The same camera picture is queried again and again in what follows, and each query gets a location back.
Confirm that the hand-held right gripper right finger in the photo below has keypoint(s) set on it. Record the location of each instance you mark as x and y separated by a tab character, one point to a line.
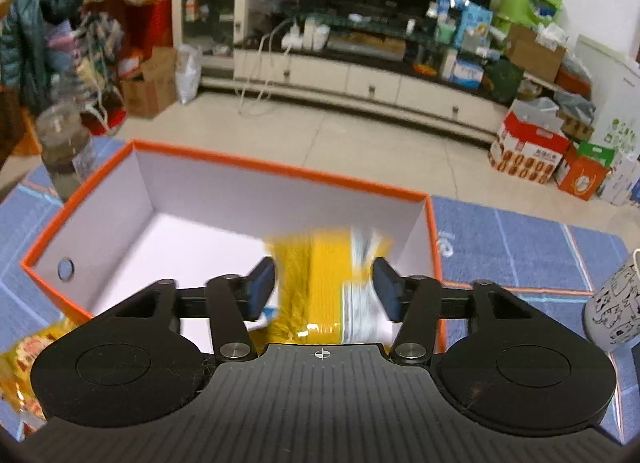
388	289

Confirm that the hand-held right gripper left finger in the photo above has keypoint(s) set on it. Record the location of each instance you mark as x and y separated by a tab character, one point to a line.
262	288

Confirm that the yellow striped snack packet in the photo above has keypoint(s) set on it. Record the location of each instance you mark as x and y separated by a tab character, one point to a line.
320	288

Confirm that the orange cardboard box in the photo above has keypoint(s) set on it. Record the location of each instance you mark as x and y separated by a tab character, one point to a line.
200	193

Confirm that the blue checked table mat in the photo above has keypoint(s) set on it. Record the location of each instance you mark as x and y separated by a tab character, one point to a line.
520	248

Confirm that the red white carton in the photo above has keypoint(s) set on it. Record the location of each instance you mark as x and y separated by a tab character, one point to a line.
530	148

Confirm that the white television stand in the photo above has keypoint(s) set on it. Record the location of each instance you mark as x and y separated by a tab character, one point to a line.
370	83

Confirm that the white plastic bag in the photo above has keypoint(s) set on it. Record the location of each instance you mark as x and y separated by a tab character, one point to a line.
189	75

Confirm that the orange green carton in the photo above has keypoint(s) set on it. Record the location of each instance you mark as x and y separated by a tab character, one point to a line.
582	175

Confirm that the white cat print cup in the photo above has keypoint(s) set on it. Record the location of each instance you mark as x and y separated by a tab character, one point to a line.
617	308

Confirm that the open brown cardboard box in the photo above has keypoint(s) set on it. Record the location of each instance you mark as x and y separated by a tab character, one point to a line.
147	88

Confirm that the clear plastic jar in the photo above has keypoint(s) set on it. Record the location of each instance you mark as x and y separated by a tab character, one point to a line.
65	148

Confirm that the yellow red snack packet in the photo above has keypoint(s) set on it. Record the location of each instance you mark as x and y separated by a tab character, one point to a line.
25	363

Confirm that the white glass door cabinet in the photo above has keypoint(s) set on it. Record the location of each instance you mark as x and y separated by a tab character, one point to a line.
210	8

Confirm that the white appliance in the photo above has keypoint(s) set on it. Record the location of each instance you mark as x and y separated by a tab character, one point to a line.
610	93

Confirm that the dark green puffer jacket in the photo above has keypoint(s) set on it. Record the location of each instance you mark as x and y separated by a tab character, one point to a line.
35	28

